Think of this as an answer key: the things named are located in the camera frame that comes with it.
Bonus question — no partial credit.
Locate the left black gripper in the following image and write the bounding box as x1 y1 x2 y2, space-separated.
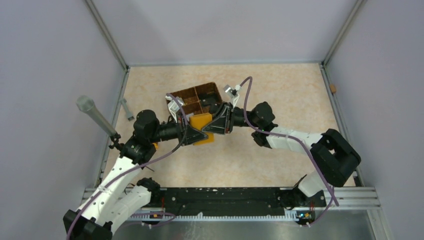
149 112 209 146

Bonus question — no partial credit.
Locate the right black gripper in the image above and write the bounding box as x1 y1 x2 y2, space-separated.
201 102 261 135

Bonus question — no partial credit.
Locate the orange leather card holder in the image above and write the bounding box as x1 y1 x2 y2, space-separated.
189 113 215 146

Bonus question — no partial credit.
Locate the brown wicker divided basket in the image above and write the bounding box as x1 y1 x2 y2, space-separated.
170 82 223 115

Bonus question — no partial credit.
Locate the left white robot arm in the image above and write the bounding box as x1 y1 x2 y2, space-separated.
63 93 208 240

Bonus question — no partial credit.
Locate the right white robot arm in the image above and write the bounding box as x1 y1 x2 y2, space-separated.
201 85 362 206

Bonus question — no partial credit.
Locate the grey plastic tool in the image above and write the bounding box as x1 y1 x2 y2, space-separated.
119 98 135 121

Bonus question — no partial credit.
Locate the black microphone tripod stand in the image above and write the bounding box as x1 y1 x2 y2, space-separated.
108 133 124 151

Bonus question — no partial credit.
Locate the silver microphone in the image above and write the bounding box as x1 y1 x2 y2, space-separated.
76 95 117 137

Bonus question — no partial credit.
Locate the small wooden block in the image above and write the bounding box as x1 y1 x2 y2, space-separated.
328 83 337 94

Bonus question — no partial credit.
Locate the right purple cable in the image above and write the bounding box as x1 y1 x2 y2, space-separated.
236 76 340 228

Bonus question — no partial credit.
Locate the white perforated cable tray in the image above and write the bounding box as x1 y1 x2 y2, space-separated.
128 211 299 222

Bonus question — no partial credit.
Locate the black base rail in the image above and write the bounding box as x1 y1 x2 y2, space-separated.
141 187 327 217

